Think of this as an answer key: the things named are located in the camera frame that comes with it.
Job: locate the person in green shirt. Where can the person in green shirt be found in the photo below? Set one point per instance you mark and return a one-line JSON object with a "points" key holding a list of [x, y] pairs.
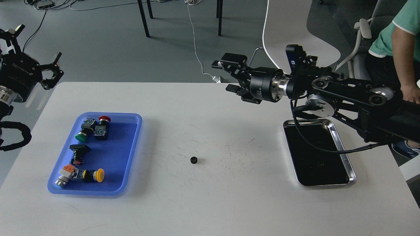
{"points": [[393, 58]]}

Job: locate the yellow push button switch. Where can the yellow push button switch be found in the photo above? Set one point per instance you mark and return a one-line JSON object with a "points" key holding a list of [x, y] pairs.
{"points": [[88, 176]]}

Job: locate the black table legs left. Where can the black table legs left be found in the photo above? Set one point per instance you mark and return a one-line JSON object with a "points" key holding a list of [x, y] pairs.
{"points": [[143, 15]]}

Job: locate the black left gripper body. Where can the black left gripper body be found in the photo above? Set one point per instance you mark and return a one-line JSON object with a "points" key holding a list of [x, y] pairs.
{"points": [[19, 73]]}

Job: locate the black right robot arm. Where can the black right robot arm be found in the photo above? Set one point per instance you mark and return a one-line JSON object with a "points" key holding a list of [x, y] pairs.
{"points": [[378, 113]]}

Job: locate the white plastic chair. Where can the white plastic chair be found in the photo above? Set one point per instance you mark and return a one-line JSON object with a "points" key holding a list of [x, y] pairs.
{"points": [[283, 22]]}

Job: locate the black table legs right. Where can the black table legs right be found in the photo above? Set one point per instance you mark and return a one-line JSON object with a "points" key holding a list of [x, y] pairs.
{"points": [[219, 6]]}

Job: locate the blue plastic tray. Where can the blue plastic tray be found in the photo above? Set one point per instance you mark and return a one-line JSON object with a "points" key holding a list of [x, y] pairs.
{"points": [[113, 155]]}

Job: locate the green push button switch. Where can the green push button switch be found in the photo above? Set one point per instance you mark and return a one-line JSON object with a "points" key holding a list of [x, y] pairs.
{"points": [[87, 127]]}

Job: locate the black square push button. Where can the black square push button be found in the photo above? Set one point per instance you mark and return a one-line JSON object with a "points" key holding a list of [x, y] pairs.
{"points": [[79, 150]]}

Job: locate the small black gear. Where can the small black gear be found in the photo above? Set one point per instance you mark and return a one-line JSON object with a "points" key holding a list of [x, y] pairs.
{"points": [[194, 160]]}

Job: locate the person's hand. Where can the person's hand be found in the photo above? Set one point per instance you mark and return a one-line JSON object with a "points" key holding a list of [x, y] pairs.
{"points": [[411, 93]]}

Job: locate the shiny metal tray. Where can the shiny metal tray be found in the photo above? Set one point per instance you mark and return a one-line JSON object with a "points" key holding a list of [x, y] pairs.
{"points": [[312, 146]]}

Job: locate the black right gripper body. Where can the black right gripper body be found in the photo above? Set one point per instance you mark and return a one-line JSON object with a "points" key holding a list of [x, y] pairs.
{"points": [[268, 84]]}

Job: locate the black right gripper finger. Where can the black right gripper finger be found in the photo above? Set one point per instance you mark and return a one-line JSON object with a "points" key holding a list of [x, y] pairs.
{"points": [[244, 93], [236, 66]]}

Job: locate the grey office chair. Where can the grey office chair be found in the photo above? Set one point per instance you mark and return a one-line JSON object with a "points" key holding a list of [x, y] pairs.
{"points": [[367, 32]]}

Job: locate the silver orange selector switch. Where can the silver orange selector switch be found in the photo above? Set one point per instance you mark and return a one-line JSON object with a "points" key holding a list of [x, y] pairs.
{"points": [[67, 173]]}

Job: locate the black table legs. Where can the black table legs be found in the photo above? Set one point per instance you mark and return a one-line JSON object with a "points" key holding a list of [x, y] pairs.
{"points": [[219, 6], [143, 15]]}

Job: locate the red push button switch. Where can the red push button switch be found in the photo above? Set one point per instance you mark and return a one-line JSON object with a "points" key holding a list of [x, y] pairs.
{"points": [[101, 131]]}

